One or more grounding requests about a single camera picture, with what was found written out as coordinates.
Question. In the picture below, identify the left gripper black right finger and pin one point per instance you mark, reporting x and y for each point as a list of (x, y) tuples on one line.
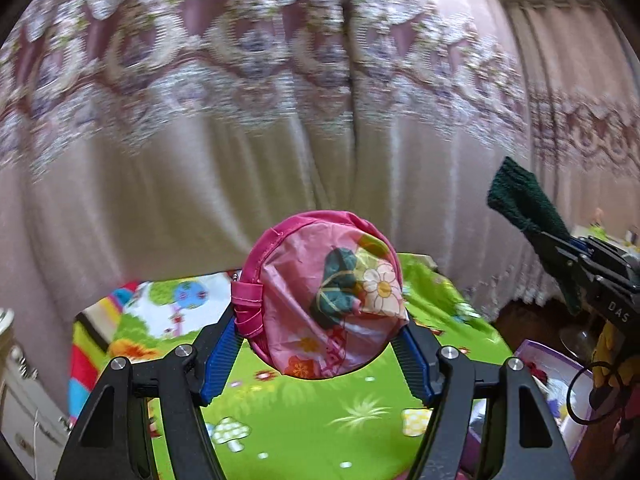
[(520, 437)]

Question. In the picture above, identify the dark green cloth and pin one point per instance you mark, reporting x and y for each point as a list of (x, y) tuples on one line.
[(516, 194)]

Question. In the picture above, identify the pink floral round pouch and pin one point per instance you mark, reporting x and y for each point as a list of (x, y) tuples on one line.
[(320, 295)]

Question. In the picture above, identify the purple white storage box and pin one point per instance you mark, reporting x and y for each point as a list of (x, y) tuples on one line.
[(553, 372)]

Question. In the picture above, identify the white dresser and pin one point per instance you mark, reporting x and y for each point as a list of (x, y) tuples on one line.
[(34, 427)]

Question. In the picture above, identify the cartoon print green cloth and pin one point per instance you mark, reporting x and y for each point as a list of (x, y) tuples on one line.
[(364, 425)]

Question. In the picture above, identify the beige pink curtain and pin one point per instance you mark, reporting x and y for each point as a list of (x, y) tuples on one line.
[(149, 139)]

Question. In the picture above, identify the white wall shelf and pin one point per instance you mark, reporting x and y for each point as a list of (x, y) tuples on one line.
[(599, 233)]

